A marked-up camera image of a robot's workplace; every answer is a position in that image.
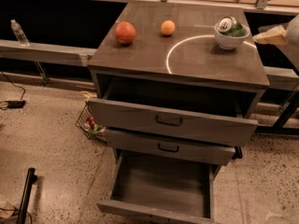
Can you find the black power adapter with cable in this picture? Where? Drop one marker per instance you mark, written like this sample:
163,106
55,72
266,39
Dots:
4,105

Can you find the grey drawer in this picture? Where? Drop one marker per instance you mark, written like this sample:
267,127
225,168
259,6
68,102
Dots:
172,110
171,148
161,190

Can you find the black metal bar stand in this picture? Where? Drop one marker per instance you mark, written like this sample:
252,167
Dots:
31,178

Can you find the bottom grey drawer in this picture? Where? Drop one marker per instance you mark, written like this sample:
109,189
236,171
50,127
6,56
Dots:
161,190

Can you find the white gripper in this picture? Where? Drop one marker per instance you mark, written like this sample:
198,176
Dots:
293,31

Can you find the wire basket with items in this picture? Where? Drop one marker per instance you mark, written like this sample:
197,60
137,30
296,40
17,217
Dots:
89,127

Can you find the green soda can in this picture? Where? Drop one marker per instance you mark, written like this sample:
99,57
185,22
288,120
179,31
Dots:
231,26

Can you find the grey metal shelf rail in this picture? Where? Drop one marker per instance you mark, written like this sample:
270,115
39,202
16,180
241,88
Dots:
45,53

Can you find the red apple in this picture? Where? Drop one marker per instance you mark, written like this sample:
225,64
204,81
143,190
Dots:
125,32

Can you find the top grey drawer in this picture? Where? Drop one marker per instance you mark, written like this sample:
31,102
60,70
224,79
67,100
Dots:
172,110

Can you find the black table leg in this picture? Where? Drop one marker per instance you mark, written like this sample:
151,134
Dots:
278,126

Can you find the clear plastic water bottle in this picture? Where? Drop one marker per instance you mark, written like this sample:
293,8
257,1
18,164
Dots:
19,33

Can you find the middle grey drawer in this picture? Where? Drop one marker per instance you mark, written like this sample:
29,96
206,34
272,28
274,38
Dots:
171,148

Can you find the orange fruit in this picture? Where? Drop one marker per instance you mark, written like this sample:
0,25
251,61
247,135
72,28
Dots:
168,28

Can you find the grey wooden drawer cabinet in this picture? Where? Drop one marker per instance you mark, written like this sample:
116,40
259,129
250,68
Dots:
190,56

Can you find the white ceramic bowl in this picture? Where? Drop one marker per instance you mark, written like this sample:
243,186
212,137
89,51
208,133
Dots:
230,42

